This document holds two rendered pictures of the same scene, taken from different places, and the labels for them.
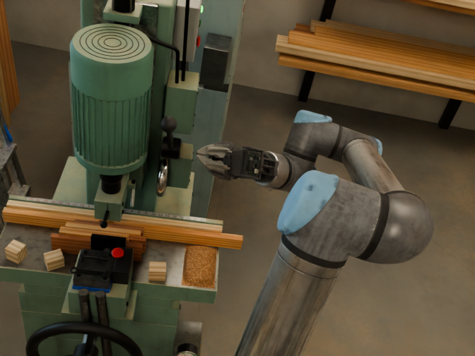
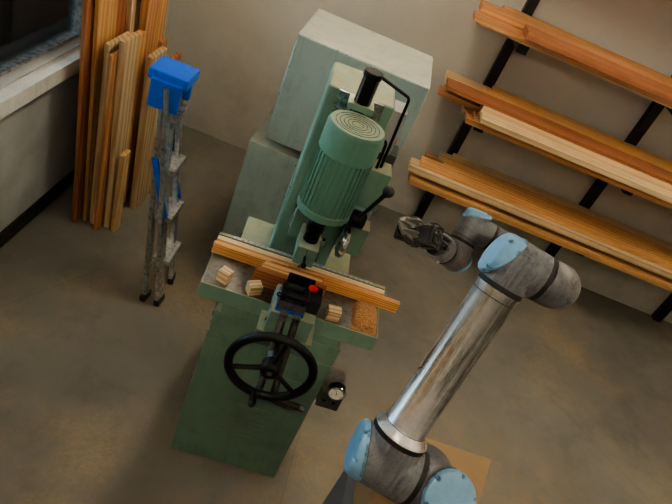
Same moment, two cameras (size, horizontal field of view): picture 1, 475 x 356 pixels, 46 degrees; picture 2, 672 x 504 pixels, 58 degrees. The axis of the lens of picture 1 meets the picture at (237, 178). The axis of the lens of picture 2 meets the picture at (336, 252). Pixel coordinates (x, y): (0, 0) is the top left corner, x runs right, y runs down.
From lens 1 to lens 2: 0.66 m
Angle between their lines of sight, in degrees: 7
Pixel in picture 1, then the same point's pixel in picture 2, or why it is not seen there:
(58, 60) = (198, 140)
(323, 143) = (483, 235)
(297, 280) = (489, 304)
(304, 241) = (499, 277)
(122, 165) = (336, 219)
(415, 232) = (573, 285)
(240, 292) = (350, 375)
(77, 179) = (257, 235)
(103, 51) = (353, 129)
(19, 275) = (223, 294)
